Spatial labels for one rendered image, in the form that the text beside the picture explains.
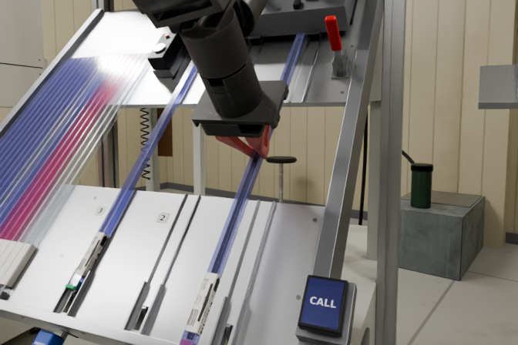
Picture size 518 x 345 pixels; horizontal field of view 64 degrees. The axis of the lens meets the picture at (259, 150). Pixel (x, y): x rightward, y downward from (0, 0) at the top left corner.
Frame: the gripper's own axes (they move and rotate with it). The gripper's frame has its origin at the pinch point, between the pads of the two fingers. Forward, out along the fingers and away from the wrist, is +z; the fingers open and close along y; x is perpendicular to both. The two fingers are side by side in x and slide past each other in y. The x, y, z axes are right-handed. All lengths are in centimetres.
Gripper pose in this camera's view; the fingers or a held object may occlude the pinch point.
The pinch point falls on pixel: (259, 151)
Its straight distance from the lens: 53.5
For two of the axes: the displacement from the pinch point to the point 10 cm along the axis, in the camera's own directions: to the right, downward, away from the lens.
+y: -9.3, -0.5, 3.7
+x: -2.7, 7.7, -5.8
